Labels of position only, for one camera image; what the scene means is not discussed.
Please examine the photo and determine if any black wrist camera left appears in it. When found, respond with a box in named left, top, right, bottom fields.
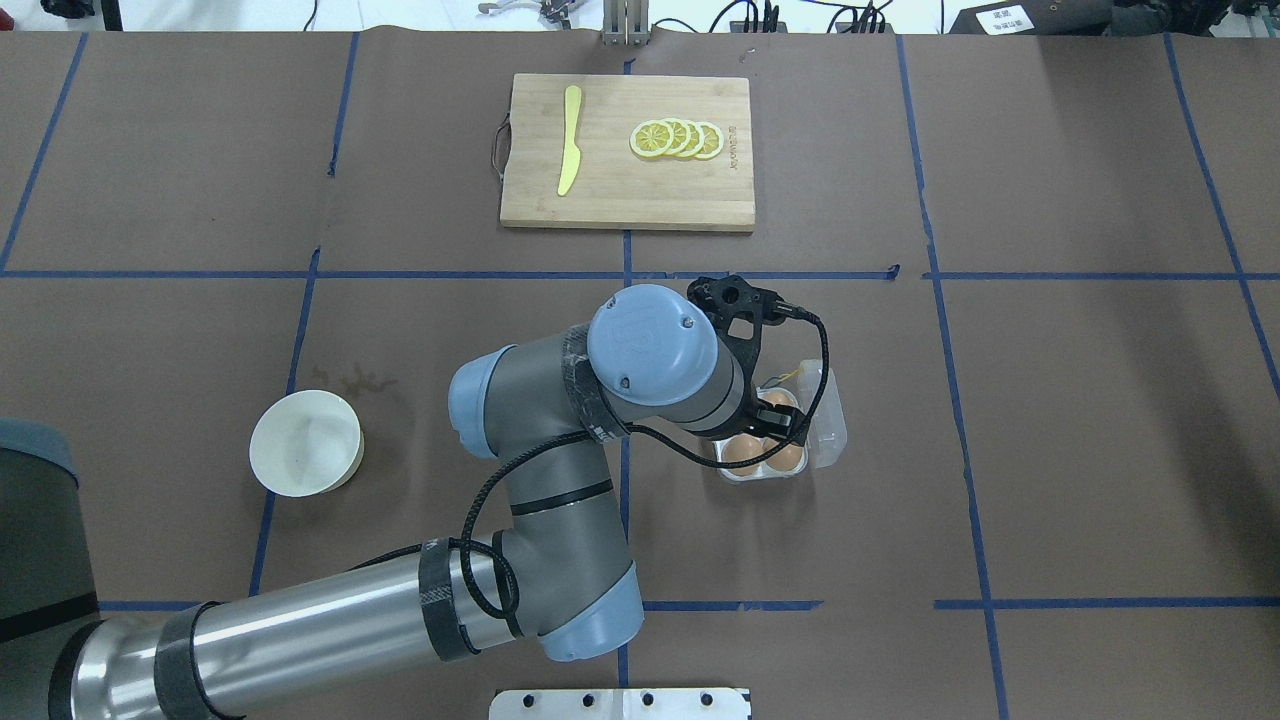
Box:
left=686, top=275, right=809, bottom=345

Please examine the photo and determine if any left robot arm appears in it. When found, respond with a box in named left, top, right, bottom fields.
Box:
left=3, top=275, right=829, bottom=719

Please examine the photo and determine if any yellow plastic knife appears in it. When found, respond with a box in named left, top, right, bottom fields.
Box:
left=556, top=85, right=584, bottom=197

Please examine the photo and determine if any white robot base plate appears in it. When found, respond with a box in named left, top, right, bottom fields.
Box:
left=488, top=687, right=753, bottom=719

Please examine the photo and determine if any white bowl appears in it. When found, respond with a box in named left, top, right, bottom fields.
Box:
left=250, top=389, right=365, bottom=498

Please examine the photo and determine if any lemon slice leftmost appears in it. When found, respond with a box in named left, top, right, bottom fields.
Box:
left=628, top=120, right=676, bottom=158

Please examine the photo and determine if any aluminium camera post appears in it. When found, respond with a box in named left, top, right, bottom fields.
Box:
left=602, top=0, right=652, bottom=47

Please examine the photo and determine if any lemon slice rightmost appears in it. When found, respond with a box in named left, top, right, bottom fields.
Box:
left=692, top=120, right=724, bottom=160

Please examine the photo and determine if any brown egg from bowl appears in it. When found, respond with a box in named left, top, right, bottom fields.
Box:
left=719, top=434, right=764, bottom=477

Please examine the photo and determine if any brown egg in box rear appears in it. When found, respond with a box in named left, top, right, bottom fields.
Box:
left=760, top=388, right=799, bottom=409

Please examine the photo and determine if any brown egg in box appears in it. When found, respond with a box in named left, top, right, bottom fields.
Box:
left=765, top=445, right=806, bottom=474
left=760, top=388, right=799, bottom=409

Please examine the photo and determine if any wooden cutting board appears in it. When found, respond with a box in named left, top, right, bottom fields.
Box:
left=500, top=73, right=756, bottom=233

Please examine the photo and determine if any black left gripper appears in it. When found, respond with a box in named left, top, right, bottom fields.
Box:
left=739, top=391, right=809, bottom=445

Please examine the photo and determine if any clear plastic egg box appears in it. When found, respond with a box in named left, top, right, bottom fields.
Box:
left=717, top=359, right=849, bottom=484

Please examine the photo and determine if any brown egg in box front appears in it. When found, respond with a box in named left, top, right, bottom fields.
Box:
left=765, top=445, right=806, bottom=474

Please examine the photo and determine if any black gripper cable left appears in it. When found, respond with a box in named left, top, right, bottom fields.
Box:
left=460, top=310, right=833, bottom=626

